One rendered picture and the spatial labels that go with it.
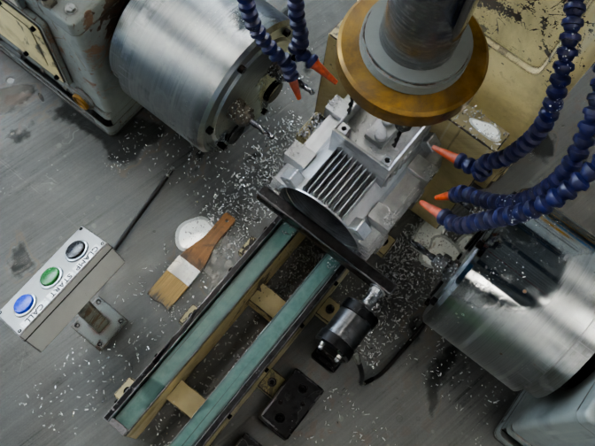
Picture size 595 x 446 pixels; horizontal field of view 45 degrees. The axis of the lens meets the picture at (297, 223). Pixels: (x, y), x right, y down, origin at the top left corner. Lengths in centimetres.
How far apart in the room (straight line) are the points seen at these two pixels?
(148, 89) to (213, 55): 13
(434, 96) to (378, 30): 10
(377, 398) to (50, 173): 72
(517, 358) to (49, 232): 83
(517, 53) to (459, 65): 26
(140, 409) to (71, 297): 22
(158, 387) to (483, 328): 49
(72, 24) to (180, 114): 20
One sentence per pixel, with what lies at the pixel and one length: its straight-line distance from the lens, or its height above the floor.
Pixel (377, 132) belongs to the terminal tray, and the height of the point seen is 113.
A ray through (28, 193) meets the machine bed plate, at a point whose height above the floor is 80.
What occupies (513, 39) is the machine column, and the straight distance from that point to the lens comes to 109.
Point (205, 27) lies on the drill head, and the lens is 108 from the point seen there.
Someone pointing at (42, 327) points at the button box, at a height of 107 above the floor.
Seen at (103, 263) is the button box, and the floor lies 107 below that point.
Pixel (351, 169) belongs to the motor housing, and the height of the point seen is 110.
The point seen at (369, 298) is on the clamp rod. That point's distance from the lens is 108.
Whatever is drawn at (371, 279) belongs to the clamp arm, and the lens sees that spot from 108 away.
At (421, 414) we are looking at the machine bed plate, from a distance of 130.
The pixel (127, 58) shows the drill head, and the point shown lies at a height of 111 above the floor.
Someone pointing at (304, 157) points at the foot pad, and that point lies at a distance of 108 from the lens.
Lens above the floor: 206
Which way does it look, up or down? 71 degrees down
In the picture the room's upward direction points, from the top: 11 degrees clockwise
